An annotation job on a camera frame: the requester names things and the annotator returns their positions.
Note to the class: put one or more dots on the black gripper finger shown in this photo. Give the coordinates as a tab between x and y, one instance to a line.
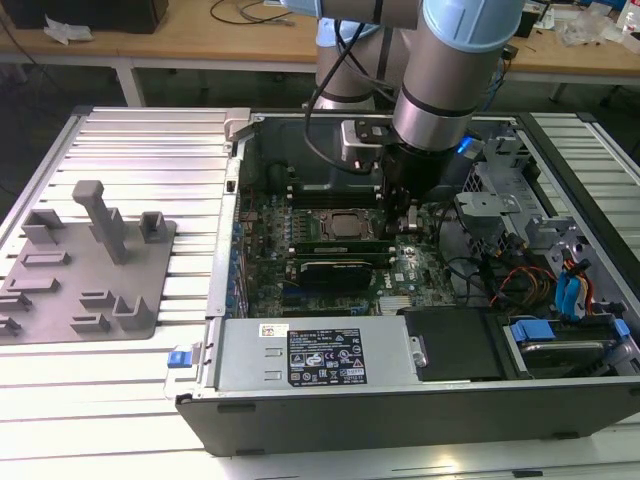
413	217
395	215

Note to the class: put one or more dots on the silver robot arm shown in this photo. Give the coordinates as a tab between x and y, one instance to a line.
440	75

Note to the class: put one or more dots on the black RAM slot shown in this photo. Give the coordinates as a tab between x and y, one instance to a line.
335	202
392	260
335	190
393	248

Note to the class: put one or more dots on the silver CPU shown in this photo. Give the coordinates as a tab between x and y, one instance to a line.
346	224

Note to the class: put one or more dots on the black graphics card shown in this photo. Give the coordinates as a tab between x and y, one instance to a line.
335	276

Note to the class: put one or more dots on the metal drive cage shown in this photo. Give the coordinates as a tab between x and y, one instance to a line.
500	205

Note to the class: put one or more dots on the silver finned heat sink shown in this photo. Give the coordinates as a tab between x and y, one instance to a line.
397	305

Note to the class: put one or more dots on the black round board component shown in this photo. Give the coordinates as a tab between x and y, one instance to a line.
277	176

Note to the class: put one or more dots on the black plastic shroud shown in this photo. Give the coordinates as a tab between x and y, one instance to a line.
450	345

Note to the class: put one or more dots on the green motherboard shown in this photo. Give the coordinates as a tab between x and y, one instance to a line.
265	250

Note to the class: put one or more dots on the black power adapter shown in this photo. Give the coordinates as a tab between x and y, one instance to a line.
510	52

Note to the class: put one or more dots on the small black box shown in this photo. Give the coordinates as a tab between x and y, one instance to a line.
527	25

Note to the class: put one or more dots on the hard disk in blue carrier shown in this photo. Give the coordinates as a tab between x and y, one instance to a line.
560	352

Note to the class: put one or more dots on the silver power supply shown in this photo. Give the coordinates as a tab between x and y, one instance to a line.
250	355

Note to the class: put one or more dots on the black open PC case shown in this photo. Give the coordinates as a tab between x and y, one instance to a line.
400	420

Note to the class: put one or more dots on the clear plastic bags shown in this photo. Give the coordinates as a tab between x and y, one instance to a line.
600	30

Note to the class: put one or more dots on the blue disk bay clip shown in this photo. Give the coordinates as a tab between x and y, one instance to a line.
621	328

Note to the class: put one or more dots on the blue case latch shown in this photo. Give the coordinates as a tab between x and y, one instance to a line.
180	360

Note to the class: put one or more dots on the wooden desk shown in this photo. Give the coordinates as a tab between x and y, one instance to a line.
150	45

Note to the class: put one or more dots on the grey parts rack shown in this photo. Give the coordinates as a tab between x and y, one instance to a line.
90	300

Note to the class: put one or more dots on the large black box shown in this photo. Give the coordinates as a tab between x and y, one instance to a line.
100	15

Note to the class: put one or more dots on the crumpled white paper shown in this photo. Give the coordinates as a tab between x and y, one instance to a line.
65	30

